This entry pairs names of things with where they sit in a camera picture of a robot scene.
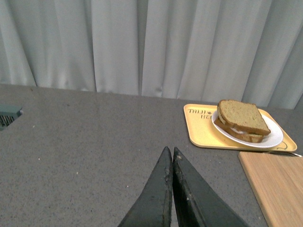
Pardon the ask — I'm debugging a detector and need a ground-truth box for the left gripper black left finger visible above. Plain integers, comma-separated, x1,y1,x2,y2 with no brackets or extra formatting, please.
119,147,173,227

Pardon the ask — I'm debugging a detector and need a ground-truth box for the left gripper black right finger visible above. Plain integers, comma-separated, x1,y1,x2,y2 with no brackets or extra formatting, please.
173,147,248,227

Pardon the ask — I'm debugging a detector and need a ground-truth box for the bread slice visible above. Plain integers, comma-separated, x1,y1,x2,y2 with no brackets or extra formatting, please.
214,117,264,143
217,99,271,136

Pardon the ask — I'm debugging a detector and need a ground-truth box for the white round plate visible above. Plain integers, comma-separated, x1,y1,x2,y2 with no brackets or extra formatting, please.
211,111,284,148

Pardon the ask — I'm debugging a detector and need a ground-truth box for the yellow bear tray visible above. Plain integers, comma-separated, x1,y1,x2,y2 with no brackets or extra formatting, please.
184,104,297,152

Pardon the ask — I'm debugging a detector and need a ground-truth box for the bamboo cutting board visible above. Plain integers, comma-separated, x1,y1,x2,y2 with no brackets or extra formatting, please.
239,152,303,227

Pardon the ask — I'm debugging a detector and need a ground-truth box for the fried egg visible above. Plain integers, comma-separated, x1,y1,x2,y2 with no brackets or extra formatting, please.
217,111,248,134

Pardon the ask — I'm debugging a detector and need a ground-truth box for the grey curtain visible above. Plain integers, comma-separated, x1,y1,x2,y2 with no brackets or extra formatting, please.
0,0,303,110

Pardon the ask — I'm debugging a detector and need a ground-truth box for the grey-green table vent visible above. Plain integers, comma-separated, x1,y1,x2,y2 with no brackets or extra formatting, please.
0,105,23,131

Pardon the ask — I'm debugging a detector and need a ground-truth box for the metal cutting board handle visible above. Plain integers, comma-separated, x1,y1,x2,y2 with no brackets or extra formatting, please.
268,151,302,157

